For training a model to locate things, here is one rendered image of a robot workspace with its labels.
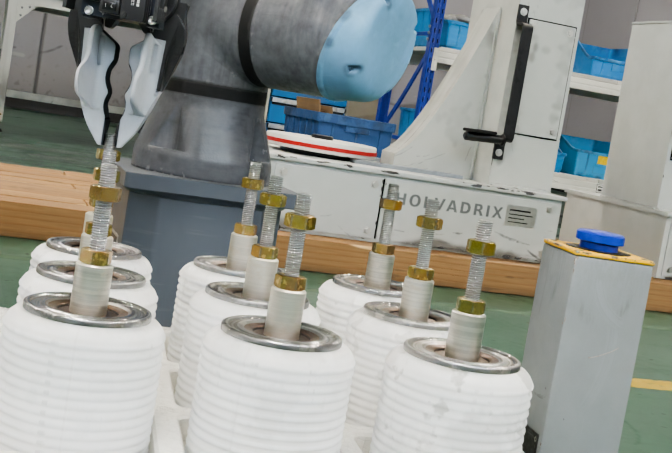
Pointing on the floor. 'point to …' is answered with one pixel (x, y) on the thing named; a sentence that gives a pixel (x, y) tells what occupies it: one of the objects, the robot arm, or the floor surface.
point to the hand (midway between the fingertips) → (113, 129)
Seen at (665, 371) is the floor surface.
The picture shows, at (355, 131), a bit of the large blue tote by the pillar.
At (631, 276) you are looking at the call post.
